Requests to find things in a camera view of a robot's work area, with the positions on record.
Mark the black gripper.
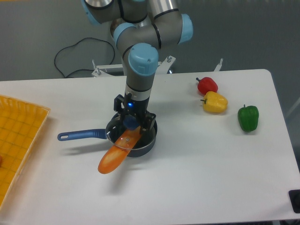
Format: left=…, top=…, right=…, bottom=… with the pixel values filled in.
left=113, top=93, right=156, bottom=134

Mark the glass pot lid blue knob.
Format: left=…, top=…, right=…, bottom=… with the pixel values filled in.
left=106, top=113, right=158, bottom=151

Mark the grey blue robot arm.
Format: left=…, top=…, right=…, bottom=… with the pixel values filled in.
left=82, top=0, right=193, bottom=132

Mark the dark blue saucepan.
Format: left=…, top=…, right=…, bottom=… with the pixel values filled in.
left=57, top=128, right=154, bottom=157

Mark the orange toy baguette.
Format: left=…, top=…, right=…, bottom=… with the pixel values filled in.
left=98, top=127, right=142, bottom=174

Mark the red bell pepper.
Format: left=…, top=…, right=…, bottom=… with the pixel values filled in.
left=196, top=77, right=218, bottom=95

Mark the yellow bell pepper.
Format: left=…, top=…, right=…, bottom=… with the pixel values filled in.
left=201, top=91, right=228, bottom=113

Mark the yellow woven basket tray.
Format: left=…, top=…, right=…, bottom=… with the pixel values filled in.
left=0, top=95, right=51, bottom=208

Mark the green bell pepper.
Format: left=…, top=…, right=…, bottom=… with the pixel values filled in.
left=238, top=105, right=259, bottom=132

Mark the black device at table edge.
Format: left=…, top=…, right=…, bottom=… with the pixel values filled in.
left=288, top=189, right=300, bottom=214

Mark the black cable on floor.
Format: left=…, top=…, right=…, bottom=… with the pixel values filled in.
left=54, top=37, right=115, bottom=78

